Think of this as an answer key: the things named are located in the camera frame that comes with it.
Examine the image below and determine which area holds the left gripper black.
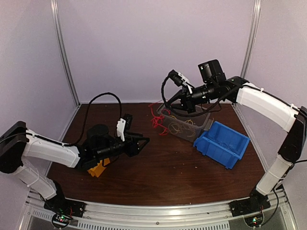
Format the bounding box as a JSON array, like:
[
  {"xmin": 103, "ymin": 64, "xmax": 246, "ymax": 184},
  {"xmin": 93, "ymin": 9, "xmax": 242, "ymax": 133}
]
[{"xmin": 95, "ymin": 132, "xmax": 150, "ymax": 161}]

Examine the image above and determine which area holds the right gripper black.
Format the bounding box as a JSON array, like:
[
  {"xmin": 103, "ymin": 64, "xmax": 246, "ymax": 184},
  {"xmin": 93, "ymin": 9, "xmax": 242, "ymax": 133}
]
[{"xmin": 165, "ymin": 81, "xmax": 218, "ymax": 113}]

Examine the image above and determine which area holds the blue cable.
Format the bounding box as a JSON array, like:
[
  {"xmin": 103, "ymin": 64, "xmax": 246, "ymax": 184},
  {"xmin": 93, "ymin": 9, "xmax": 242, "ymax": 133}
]
[{"xmin": 217, "ymin": 141, "xmax": 235, "ymax": 150}]

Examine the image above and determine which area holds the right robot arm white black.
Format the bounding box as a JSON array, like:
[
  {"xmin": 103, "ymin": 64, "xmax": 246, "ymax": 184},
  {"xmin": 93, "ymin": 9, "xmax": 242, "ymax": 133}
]
[{"xmin": 161, "ymin": 59, "xmax": 307, "ymax": 212}]

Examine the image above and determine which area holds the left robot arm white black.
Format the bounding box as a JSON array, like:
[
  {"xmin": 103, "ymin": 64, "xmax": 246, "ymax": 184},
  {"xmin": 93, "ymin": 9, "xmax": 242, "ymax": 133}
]
[{"xmin": 0, "ymin": 119, "xmax": 150, "ymax": 213}]

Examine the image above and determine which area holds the clear grey plastic container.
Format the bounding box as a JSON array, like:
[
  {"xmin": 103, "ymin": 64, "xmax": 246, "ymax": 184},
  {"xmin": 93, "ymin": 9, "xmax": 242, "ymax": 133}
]
[{"xmin": 157, "ymin": 105, "xmax": 214, "ymax": 143}]

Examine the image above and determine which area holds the yellow plastic bin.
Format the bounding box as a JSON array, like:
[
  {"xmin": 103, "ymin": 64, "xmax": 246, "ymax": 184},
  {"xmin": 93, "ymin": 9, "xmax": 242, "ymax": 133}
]
[{"xmin": 87, "ymin": 158, "xmax": 110, "ymax": 178}]

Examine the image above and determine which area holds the blue plastic bin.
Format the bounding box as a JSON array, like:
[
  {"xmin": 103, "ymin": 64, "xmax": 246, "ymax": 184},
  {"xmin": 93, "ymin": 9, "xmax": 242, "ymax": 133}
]
[{"xmin": 193, "ymin": 121, "xmax": 250, "ymax": 169}]

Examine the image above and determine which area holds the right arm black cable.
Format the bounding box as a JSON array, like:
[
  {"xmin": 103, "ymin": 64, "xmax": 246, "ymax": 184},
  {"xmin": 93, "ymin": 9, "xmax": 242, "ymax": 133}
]
[{"xmin": 161, "ymin": 75, "xmax": 238, "ymax": 118}]

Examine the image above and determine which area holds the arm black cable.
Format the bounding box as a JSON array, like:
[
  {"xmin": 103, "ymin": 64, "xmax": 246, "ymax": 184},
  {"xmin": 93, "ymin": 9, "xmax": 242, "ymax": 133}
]
[
  {"xmin": 161, "ymin": 75, "xmax": 238, "ymax": 118},
  {"xmin": 59, "ymin": 92, "xmax": 122, "ymax": 147}
]

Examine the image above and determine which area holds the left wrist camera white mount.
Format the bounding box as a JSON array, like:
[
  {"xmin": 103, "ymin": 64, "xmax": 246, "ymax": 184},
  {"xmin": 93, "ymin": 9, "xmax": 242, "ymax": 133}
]
[{"xmin": 116, "ymin": 114, "xmax": 133, "ymax": 142}]

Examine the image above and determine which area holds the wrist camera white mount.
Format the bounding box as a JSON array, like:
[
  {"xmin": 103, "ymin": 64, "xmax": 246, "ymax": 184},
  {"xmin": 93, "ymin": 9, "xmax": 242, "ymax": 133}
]
[
  {"xmin": 168, "ymin": 69, "xmax": 194, "ymax": 94},
  {"xmin": 116, "ymin": 114, "xmax": 133, "ymax": 142}
]

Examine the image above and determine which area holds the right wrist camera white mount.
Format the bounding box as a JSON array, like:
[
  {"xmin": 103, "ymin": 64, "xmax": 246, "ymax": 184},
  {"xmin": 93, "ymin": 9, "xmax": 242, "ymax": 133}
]
[{"xmin": 168, "ymin": 69, "xmax": 194, "ymax": 94}]

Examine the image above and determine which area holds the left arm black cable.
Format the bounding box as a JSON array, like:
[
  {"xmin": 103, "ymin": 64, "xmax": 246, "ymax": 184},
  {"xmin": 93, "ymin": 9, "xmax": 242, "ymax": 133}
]
[{"xmin": 59, "ymin": 92, "xmax": 122, "ymax": 147}]

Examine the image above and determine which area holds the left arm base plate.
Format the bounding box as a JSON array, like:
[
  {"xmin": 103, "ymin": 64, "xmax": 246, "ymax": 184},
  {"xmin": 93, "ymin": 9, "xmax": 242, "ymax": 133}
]
[{"xmin": 42, "ymin": 197, "xmax": 85, "ymax": 218}]

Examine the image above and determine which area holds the right aluminium corner post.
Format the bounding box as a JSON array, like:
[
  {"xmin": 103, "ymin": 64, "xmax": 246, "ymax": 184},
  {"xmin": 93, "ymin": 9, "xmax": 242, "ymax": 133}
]
[{"xmin": 231, "ymin": 0, "xmax": 262, "ymax": 107}]

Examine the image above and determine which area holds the aluminium corner post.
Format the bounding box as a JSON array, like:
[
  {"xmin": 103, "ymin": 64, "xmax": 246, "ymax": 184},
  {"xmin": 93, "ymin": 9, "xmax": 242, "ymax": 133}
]
[
  {"xmin": 50, "ymin": 0, "xmax": 80, "ymax": 107},
  {"xmin": 231, "ymin": 0, "xmax": 262, "ymax": 107}
]

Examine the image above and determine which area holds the aluminium front rail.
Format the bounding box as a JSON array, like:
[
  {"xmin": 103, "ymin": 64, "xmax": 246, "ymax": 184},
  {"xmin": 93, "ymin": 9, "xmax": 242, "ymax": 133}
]
[{"xmin": 24, "ymin": 189, "xmax": 293, "ymax": 230}]

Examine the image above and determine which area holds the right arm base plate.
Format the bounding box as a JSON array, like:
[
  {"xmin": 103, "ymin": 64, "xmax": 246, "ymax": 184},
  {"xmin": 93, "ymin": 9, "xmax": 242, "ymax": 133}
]
[{"xmin": 229, "ymin": 198, "xmax": 271, "ymax": 217}]

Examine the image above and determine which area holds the left aluminium corner post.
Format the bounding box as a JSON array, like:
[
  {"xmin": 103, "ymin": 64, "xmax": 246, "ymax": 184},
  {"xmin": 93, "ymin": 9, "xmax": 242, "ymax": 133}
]
[{"xmin": 50, "ymin": 0, "xmax": 80, "ymax": 107}]

